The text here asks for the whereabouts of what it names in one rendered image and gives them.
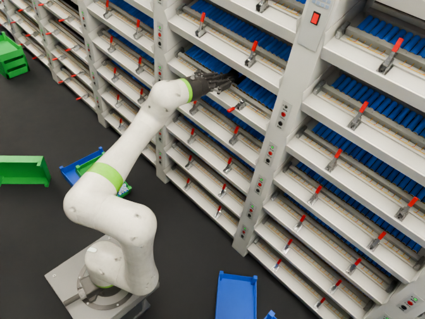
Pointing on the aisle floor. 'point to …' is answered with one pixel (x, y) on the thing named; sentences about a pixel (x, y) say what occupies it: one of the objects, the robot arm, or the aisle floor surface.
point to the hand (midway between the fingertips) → (229, 77)
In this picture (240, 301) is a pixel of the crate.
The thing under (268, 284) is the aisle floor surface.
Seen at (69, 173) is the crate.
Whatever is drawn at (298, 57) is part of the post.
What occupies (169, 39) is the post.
